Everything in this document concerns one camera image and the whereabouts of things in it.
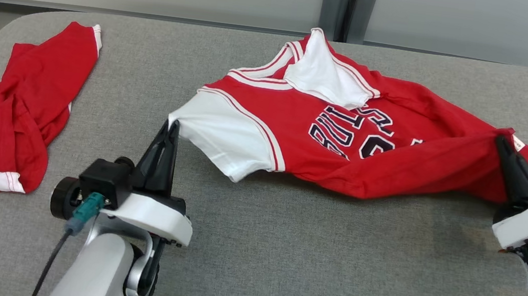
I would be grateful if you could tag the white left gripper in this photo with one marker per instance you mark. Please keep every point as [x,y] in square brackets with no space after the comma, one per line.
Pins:
[155,215]

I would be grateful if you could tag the red white basketball jersey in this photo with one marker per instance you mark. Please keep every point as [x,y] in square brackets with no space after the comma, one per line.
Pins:
[295,142]

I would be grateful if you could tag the red white-trimmed shorts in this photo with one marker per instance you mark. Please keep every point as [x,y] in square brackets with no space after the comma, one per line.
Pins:
[24,88]

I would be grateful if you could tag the grey cylindrical bumper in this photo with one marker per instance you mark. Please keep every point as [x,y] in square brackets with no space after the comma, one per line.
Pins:
[330,10]
[362,14]

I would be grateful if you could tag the grey wall base rail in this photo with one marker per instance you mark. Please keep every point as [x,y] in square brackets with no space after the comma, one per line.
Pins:
[134,15]
[481,58]

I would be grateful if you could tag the grey partition post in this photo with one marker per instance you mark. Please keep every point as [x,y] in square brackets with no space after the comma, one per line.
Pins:
[345,2]

